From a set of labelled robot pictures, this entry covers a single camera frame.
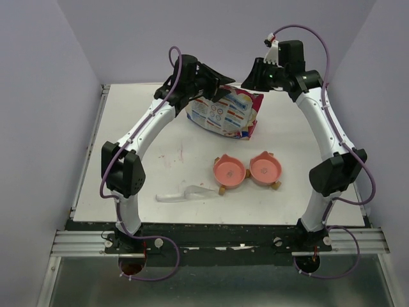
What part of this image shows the pink right pet bowl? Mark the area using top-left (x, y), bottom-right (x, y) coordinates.
top-left (249, 151), bottom-right (282, 190)

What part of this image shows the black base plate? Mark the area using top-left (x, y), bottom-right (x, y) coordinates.
top-left (65, 221), bottom-right (332, 267)

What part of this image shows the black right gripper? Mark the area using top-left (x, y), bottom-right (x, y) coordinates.
top-left (241, 57), bottom-right (288, 92)

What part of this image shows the pet food bag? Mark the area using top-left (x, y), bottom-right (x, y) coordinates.
top-left (185, 85), bottom-right (264, 139)

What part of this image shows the clear plastic scoop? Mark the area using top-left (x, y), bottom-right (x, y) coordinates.
top-left (155, 185), bottom-right (219, 203)

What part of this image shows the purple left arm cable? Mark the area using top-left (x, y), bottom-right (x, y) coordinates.
top-left (98, 46), bottom-right (180, 282)

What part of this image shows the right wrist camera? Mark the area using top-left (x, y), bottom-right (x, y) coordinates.
top-left (263, 33), bottom-right (279, 65)

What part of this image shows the pink left pet bowl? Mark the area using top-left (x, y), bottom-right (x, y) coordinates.
top-left (213, 154), bottom-right (247, 189)

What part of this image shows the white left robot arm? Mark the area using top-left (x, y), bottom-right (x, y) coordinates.
top-left (100, 54), bottom-right (235, 253)

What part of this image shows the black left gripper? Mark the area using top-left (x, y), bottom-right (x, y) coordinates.
top-left (186, 63), bottom-right (235, 103)

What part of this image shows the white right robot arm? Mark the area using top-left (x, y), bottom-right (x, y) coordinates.
top-left (242, 36), bottom-right (367, 251)

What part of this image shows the pink pet bowl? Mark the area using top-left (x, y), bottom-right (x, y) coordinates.
top-left (249, 151), bottom-right (282, 190)
top-left (213, 154), bottom-right (247, 189)

